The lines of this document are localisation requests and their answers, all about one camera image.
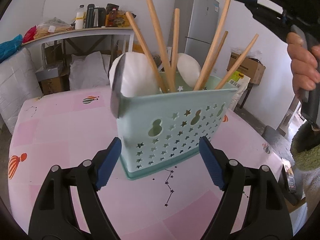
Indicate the person's right hand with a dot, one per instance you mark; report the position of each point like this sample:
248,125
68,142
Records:
303,64

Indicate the wooden chopstick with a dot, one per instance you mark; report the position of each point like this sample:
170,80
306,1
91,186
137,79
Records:
237,63
174,53
214,59
208,64
161,44
146,51

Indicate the metal ladle in basket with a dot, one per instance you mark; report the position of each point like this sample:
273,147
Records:
116,87

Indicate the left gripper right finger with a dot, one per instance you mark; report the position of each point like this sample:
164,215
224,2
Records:
229,176

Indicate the blue plastic bag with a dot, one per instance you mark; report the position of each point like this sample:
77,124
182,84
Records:
9,48

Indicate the green white rice bag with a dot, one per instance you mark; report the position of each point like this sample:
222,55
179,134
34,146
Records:
240,82

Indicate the teal plastic utensil basket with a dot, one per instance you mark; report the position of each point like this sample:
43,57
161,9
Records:
159,131

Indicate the white pillow sack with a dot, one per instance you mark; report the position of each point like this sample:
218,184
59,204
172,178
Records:
89,71

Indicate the white plastic rice paddle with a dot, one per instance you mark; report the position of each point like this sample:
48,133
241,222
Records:
138,78

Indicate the black thermos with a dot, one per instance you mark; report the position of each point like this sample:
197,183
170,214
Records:
90,16

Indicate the silver refrigerator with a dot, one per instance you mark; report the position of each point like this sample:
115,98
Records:
198,23

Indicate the right forearm green sleeve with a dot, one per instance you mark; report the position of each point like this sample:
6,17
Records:
305,152

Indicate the white plastic bottle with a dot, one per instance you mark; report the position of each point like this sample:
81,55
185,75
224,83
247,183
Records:
80,17

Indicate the white side table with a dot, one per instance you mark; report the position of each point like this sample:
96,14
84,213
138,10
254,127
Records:
108,40

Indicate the snack bags on table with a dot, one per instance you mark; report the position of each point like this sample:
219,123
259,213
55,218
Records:
116,17

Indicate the wooden chopstick bottom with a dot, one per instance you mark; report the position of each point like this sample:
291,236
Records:
237,63

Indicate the black kettle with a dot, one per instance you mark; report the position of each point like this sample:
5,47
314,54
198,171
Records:
99,17

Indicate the red bag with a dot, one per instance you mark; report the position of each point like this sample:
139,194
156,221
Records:
29,35

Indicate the cardboard box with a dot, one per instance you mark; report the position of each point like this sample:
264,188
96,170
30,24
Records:
253,69

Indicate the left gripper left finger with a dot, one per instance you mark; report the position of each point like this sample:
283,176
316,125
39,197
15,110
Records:
90,177

